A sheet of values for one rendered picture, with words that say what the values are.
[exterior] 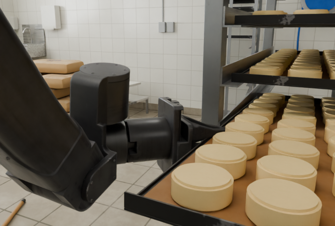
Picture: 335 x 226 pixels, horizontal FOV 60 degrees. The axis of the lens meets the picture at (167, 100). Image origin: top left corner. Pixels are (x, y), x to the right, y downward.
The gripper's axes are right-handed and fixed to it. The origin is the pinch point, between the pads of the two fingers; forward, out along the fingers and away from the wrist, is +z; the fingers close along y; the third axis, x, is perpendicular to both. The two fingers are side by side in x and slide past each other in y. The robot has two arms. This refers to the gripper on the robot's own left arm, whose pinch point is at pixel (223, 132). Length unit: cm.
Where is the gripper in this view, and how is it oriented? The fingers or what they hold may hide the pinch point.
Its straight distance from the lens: 43.6
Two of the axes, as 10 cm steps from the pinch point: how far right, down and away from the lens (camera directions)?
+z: 9.4, -0.4, 3.3
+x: 3.3, 2.0, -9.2
